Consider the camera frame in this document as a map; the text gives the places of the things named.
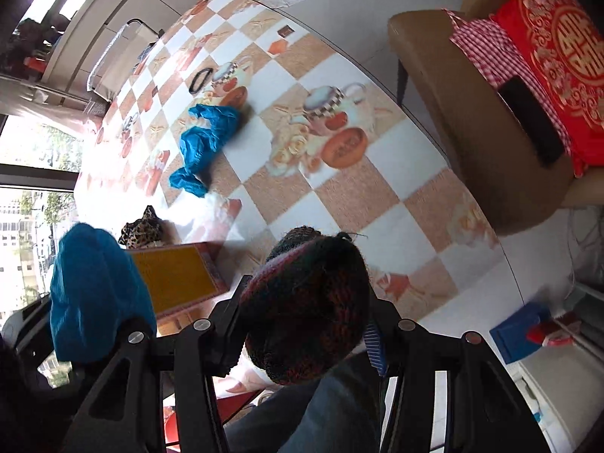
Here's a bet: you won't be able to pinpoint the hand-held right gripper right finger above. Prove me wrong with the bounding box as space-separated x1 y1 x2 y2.
363 291 550 453

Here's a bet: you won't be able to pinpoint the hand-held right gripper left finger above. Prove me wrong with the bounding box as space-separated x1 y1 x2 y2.
61 274 254 453

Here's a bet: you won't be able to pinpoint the pink and black knit hat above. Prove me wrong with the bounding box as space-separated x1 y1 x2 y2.
238 226 371 385

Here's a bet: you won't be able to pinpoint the blue cloth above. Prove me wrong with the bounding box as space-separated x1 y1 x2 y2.
49 223 157 364
169 103 243 197

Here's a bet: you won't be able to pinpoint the pink box with yellow side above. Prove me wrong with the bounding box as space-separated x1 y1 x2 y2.
127 242 230 338

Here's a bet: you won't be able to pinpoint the person's jeans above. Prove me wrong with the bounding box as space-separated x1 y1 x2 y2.
224 354 383 453

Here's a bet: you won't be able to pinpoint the red plastic stool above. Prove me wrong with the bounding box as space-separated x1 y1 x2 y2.
163 387 265 447

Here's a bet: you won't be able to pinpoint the leopard print scrunchie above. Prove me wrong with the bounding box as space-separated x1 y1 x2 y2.
118 205 163 250

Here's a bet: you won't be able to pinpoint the blue box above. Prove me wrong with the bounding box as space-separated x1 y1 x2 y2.
489 304 550 364

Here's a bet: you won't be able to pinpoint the checkered printed tablecloth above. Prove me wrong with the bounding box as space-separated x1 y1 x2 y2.
73 0 525 397

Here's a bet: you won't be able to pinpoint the red and white bottle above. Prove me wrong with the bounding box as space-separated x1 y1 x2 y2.
526 314 583 347

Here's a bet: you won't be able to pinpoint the white appliance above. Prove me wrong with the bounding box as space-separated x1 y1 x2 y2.
514 283 604 453

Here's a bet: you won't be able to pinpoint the brown wooden chair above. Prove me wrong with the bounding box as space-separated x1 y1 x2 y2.
388 0 604 237

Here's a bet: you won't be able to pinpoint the white curtain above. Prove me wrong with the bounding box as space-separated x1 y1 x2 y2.
0 73 102 137

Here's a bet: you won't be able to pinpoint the black phone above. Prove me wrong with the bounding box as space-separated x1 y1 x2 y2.
500 77 564 167

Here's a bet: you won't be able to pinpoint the metal folding chair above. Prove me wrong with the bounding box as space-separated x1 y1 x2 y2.
85 18 161 102

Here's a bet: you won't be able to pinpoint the red checkered cloth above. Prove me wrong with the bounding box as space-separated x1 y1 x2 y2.
441 8 588 177

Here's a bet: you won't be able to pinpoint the red embroidered cushion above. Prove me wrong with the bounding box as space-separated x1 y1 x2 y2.
491 0 604 166

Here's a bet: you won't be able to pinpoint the black hair tie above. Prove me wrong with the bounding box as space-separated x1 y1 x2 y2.
189 68 214 95

